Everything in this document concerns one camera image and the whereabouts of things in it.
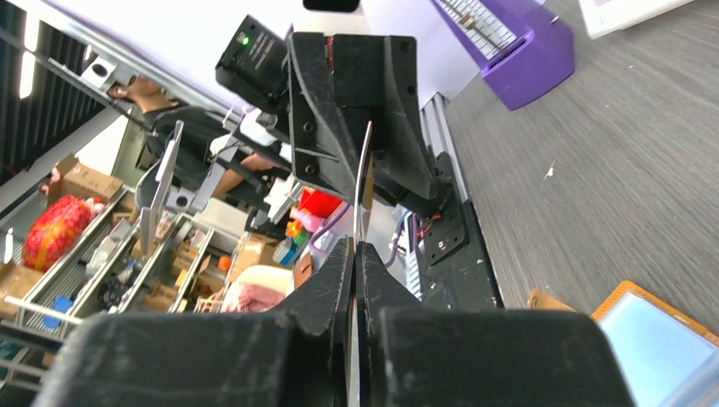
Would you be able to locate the white plastic bin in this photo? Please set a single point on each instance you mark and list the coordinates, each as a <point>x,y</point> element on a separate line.
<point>602,17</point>

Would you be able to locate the red mesh bag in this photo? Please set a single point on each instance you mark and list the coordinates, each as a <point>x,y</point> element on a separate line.
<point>57,229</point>

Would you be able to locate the purple plastic bin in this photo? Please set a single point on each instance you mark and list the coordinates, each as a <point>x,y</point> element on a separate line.
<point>522,49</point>

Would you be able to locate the orange leather card holder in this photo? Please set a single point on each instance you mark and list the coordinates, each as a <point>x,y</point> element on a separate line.
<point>666,357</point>

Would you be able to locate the white round stool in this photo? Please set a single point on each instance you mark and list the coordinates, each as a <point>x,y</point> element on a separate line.
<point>268,276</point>

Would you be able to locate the red striped cloth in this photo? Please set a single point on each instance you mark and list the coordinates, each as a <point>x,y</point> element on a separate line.
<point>243,297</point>

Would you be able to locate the brown leather wallet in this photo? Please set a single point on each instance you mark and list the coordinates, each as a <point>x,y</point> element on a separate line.
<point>302,270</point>

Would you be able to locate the gold striped credit card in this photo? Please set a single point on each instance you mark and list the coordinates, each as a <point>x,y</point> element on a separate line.
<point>362,185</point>

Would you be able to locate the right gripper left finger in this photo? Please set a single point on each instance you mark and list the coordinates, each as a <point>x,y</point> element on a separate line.
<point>290,355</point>

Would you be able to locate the seated person in background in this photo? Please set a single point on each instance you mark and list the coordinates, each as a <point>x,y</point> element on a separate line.
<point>194,156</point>

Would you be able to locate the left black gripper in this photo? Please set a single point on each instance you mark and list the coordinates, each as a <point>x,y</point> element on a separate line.
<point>337,83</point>

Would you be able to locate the metal storage shelf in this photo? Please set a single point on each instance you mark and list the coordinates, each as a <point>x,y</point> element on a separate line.
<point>114,266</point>

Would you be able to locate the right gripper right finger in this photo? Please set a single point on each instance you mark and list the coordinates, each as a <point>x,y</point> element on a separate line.
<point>411,355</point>

